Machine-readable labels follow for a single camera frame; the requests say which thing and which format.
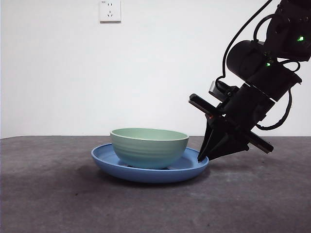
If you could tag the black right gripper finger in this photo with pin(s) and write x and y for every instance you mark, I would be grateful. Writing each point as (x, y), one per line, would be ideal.
(227, 145)
(206, 142)

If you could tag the green ribbed bowl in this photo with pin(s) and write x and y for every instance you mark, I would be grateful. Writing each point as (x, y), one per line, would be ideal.
(148, 153)

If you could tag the blue plate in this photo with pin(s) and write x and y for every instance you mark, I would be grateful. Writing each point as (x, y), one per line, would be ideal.
(150, 176)

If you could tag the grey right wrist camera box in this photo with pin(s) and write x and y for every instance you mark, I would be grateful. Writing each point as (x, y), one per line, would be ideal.
(215, 91)

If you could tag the white wall socket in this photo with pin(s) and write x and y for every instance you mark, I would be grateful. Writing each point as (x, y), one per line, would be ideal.
(110, 12)

